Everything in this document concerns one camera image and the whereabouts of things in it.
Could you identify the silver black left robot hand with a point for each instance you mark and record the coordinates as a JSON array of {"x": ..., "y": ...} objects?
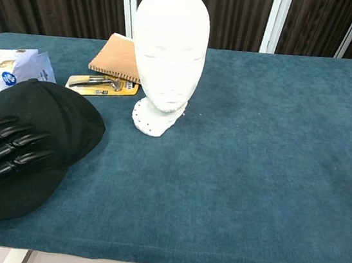
[{"x": 2, "y": 147}]

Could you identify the black baseball cap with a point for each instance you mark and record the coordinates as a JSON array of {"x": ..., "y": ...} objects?
[{"x": 55, "y": 112}]

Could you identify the white table leg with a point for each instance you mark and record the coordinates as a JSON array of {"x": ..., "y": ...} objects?
[{"x": 16, "y": 257}]

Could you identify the yellow packaged utility knife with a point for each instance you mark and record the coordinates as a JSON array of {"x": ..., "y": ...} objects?
[{"x": 100, "y": 86}]

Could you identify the brown leather stitched notebook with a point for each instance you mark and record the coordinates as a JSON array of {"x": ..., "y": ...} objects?
[{"x": 117, "y": 55}]

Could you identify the white foam mannequin head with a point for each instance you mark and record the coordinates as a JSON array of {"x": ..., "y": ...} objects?
[{"x": 169, "y": 46}]

